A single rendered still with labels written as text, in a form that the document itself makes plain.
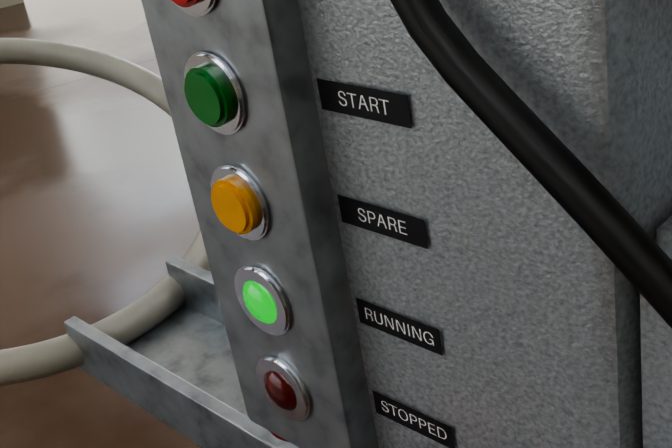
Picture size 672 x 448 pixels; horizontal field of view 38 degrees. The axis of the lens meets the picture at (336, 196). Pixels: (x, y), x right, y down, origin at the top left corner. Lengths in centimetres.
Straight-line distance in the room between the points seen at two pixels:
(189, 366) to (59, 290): 247
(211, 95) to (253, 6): 5
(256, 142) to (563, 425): 16
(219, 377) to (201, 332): 7
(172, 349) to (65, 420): 185
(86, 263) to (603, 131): 314
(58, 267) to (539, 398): 311
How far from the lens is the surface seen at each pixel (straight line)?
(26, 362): 86
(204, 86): 39
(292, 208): 40
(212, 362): 84
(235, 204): 41
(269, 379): 47
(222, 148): 42
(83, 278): 332
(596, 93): 31
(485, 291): 37
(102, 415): 268
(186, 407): 75
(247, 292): 44
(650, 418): 37
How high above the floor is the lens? 156
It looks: 27 degrees down
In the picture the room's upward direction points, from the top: 10 degrees counter-clockwise
